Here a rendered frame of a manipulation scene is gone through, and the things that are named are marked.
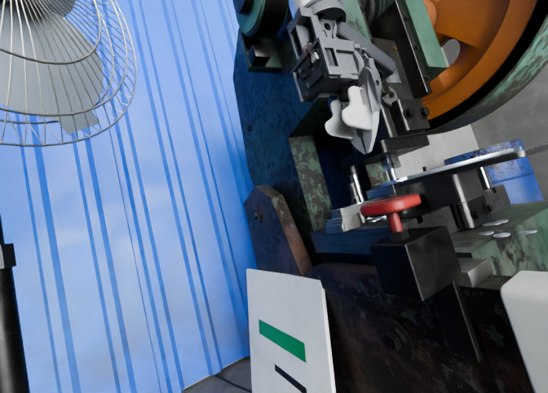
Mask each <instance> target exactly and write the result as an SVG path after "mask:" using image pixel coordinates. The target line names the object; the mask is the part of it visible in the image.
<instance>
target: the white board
mask: <svg viewBox="0 0 548 393"><path fill-rule="evenodd" d="M246 277H247V294H248V312H249V330H250V363H251V381H252V393H336V390H335V382H334V368H333V361H332V352H331V345H330V337H329V323H328V316H327V307H326V300H325V289H322V285H321V282H320V280H315V279H311V278H306V277H302V276H294V275H290V274H285V273H279V272H267V271H261V270H255V269H246Z"/></svg>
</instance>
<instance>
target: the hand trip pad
mask: <svg viewBox="0 0 548 393"><path fill-rule="evenodd" d="M420 204H421V200H420V196H419V195H418V194H413V193H411V194H409V195H404V196H396V197H393V198H388V199H384V200H380V201H375V202H372V203H369V204H366V205H362V206H361V207H360V212H361V215H362V216H364V217H367V216H373V215H379V214H386V217H387V222H388V224H389V228H390V230H391V232H400V231H403V228H402V225H401V221H400V217H399V215H398V211H401V210H406V209H408V208H411V207H414V206H416V205H420Z"/></svg>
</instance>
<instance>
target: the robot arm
mask: <svg viewBox="0 0 548 393"><path fill-rule="evenodd" d="M288 2H289V8H290V11H291V14H292V17H293V20H291V21H290V22H289V24H288V26H287V29H288V33H289V38H290V41H291V44H292V47H293V50H294V55H295V58H296V61H297V64H296V65H295V67H294V68H293V69H292V74H293V77H294V82H295V85H296V88H297V92H298V97H299V99H300V103H305V102H313V100H315V101H323V100H327V99H329V100H328V105H329V110H330V112H331V113H332V115H333V116H332V118H331V119H329V120H328V121H327V122H326V123H325V130H326V132H327V133H328V134H329V135H331V136H334V137H339V138H343V139H349V141H351V143H352V144H353V145H354V147H355V148H356V149H358V150H359V151H360V152H362V153H363V154H367V153H369V152H372V150H373V145H374V141H375V138H376V134H377V130H378V120H379V112H380V110H381V96H382V84H381V82H383V81H384V80H385V79H387V78H388V77H390V76H391V75H392V74H394V72H395V68H396V62H395V61H394V60H393V59H392V58H390V57H389V56H388V55H386V54H385V53H383V52H382V51H380V50H379V49H378V48H377V47H376V46H374V45H373V44H372V43H371V42H369V41H368V40H366V39H365V38H363V37H362V36H361V35H359V34H358V33H357V32H356V31H355V30H353V29H352V28H350V27H349V26H348V25H347V24H345V22H346V18H347V16H346V12H345V10H344V5H343V0H288ZM297 79H299V80H300V81H301V83H302V87H303V92H304V95H302V94H301V91H300V88H299V85H298V80H297ZM346 99H349V102H347V101H346Z"/></svg>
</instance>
